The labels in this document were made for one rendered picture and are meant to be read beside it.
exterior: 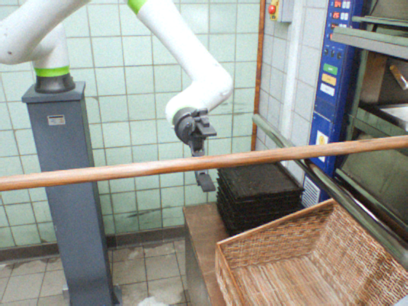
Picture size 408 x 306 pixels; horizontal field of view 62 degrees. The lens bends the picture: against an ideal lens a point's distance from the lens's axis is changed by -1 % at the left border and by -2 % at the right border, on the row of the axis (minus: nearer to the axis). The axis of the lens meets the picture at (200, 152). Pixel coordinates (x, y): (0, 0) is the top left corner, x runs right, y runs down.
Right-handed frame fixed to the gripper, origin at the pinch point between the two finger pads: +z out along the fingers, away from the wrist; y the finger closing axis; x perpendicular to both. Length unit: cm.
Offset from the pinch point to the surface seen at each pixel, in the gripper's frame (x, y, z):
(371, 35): -46, -24, -14
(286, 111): -58, 18, -80
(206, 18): -28, -21, -122
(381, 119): -60, 1, -20
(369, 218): -23.3, 1.9, 24.5
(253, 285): -21, 60, -18
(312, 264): -47, 60, -23
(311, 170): -22.7, 2.4, 5.0
